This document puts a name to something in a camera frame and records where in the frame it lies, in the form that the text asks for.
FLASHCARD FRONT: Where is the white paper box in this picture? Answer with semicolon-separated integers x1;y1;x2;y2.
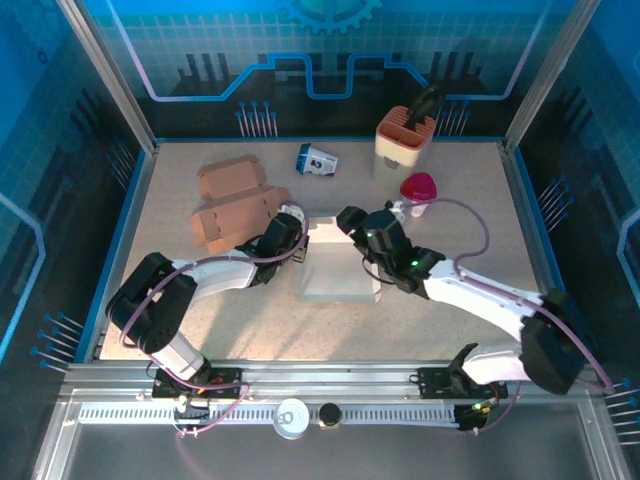
294;213;382;305

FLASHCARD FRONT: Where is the brown cardboard box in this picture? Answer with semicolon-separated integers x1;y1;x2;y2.
189;153;294;256

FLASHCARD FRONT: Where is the white container pink lid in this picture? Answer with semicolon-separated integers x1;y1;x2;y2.
398;171;440;220

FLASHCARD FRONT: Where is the beige knife block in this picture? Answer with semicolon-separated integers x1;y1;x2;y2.
372;104;437;194

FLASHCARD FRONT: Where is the blue white small carton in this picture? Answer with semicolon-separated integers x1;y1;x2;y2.
296;143;339;178

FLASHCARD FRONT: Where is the black round knob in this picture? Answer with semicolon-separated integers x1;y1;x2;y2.
318;402;343;429

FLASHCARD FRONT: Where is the white round tin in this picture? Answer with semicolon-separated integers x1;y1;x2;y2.
273;398;310;440

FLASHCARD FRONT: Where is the black controller board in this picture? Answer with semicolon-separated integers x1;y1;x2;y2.
455;397;496;435
171;398;212;432

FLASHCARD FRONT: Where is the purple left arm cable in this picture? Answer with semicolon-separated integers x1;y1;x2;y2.
119;199;311;436

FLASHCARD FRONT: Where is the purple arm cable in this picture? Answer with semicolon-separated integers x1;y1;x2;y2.
399;198;616;436
119;199;311;436

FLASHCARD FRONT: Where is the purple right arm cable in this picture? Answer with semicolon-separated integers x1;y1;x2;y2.
399;198;616;436

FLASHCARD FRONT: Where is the aluminium frame rail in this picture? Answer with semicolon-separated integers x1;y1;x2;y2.
58;358;604;401

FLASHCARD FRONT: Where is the black knife handle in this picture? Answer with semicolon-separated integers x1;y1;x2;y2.
405;83;447;134

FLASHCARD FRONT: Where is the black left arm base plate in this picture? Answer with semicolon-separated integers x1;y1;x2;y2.
152;367;244;401

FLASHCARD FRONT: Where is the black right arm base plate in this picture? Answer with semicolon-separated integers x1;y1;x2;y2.
417;367;509;401

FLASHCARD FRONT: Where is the white slotted cable duct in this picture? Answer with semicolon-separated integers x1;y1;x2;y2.
77;402;461;427

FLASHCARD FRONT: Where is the aluminium frame post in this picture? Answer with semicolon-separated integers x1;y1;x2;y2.
56;0;162;155
501;0;604;155

